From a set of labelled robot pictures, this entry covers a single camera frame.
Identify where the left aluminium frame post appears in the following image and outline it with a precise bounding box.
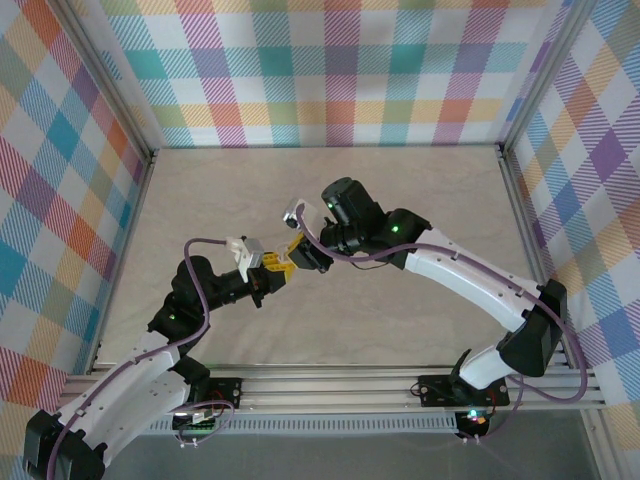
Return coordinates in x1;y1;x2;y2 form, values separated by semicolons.
52;0;157;169

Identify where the grey slotted cable duct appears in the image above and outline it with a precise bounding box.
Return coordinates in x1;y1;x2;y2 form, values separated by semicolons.
144;415;461;437

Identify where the aluminium side rail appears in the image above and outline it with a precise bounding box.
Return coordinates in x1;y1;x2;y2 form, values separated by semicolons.
498;143;572;370
85;148;159;376

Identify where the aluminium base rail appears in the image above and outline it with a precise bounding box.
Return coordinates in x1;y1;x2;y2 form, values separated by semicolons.
62;364;609;416

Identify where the left aluminium side rail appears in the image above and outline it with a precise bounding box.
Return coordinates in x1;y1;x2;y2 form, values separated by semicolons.
85;148;159;376

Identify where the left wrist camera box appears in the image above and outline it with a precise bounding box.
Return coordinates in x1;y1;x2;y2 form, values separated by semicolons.
226;234;267;282

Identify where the right aluminium frame post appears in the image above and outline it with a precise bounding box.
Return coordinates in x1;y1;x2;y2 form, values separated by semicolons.
498;0;601;154

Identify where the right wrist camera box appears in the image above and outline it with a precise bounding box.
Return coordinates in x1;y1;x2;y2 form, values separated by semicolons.
281;197;324;234

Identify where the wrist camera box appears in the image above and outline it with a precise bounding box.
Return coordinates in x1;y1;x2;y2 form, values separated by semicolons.
226;234;267;282
281;197;324;234

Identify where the right aluminium side rail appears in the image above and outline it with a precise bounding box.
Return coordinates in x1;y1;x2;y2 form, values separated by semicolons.
498;143;572;370

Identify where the aluminium frame post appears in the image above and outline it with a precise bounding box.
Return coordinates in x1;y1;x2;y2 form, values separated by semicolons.
52;0;157;169
498;0;601;154

